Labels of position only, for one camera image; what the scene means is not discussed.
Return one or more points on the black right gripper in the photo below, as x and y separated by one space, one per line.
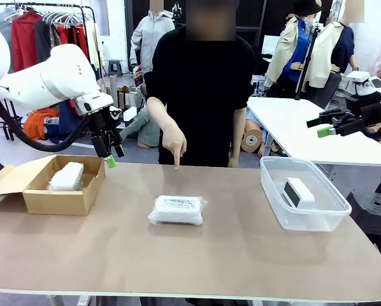
362 119

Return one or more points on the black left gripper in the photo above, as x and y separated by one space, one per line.
103 130

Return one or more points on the opaque bubble-wrapped clock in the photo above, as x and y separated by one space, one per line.
66 177

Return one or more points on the bare white digital clock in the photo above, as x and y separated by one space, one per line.
300 194

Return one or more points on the bubble-wrapped clock showing display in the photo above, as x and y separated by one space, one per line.
177 212

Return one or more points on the person's left forearm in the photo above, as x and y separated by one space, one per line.
237 134

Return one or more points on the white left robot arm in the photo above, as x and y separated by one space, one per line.
60 76

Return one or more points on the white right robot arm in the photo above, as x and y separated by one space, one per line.
376 84

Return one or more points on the person's right forearm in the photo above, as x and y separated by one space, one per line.
160 114

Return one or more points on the person's right hand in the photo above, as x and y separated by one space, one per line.
176 145

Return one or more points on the person's left hand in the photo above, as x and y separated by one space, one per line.
234 162

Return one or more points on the black office chair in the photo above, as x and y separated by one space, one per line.
327 90

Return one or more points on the white work table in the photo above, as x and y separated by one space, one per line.
286 127

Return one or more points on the white paper roll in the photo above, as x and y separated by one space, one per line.
134 100
128 100

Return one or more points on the brown paper roll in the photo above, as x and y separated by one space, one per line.
121 99

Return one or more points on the black tripod pole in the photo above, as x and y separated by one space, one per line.
307 63

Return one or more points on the dark blue cloth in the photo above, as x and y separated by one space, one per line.
64 118

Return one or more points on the tall grey paper roll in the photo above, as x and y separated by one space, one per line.
114 89

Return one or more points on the beige paper roll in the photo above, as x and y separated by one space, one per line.
103 86

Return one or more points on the mannequin blue shirt beige coat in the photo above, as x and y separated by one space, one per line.
297 57

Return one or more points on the brown cardboard spool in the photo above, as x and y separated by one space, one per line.
253 140

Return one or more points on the open brown cardboard box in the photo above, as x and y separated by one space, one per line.
56 204

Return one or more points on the mannequin navy top cream vest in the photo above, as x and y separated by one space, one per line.
340 48

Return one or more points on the white computer case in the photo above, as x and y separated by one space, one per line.
256 84

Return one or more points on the orange cloth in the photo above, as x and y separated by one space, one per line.
37 124

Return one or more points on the clear plastic bin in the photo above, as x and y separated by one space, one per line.
273 191

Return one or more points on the small grey stool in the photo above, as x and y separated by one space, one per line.
115 65

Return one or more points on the white monitor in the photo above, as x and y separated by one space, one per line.
270 44

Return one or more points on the black plastic stool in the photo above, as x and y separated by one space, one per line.
375 216

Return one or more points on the person in black shirt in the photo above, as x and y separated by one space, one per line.
203 95

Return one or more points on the dark hanging garment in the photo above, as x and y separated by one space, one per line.
44 38

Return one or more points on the red jacket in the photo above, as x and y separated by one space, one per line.
25 41

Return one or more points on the pale blue garment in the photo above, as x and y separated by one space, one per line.
9 19

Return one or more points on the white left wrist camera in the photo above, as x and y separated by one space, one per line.
130 114

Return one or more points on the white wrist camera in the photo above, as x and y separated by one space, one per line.
130 114
357 76

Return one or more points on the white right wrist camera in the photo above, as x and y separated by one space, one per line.
357 76

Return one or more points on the white table frame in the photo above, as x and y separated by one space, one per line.
82 300

